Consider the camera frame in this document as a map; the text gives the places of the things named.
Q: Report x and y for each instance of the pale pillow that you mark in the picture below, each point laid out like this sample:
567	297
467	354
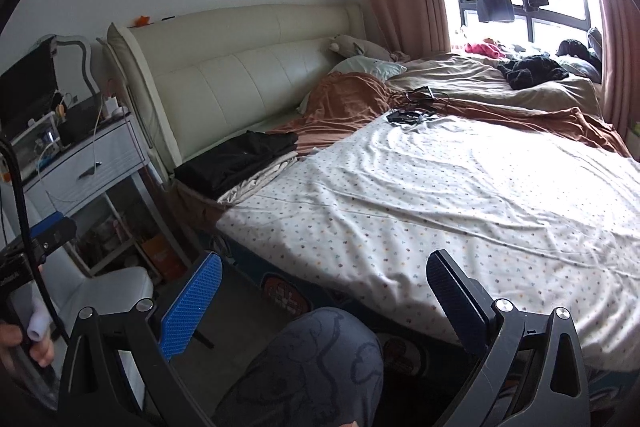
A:
370	68

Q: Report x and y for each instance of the dark cushion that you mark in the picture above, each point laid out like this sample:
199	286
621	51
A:
582	54

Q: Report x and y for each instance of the white drawer nightstand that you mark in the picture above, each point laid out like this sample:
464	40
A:
110	157

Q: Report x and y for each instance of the black button shirt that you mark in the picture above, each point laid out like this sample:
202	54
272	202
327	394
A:
235	162

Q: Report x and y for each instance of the brown blanket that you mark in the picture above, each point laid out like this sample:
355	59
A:
350	102

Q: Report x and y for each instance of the cream satin sheet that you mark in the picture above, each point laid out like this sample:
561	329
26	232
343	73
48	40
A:
260	184

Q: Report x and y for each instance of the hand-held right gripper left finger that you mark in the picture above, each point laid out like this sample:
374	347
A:
192	302

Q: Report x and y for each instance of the black clothes pile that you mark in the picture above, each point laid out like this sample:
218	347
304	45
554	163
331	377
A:
532	72

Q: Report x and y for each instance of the orange toy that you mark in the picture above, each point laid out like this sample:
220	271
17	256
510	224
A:
141	21

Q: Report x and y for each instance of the cream leather headboard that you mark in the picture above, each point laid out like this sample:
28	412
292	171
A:
225	82

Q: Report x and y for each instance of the black monitor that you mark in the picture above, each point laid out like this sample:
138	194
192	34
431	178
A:
27	87

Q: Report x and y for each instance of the white chair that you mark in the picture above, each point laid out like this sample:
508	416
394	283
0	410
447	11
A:
110	289

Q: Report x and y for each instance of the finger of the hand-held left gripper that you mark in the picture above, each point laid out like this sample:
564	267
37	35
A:
55	234

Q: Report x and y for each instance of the person's left hand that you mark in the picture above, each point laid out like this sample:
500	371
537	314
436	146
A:
39	322

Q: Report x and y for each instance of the beige plush toy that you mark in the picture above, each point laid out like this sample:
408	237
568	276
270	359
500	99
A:
360	47

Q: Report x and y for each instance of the pink cloth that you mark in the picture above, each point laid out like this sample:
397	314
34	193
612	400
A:
482	48

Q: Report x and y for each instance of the person's grey printed pants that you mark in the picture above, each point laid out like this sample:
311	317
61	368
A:
300	367

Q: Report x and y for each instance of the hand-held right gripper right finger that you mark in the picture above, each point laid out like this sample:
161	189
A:
457	302

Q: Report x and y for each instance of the orange box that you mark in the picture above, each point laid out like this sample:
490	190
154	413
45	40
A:
162	254

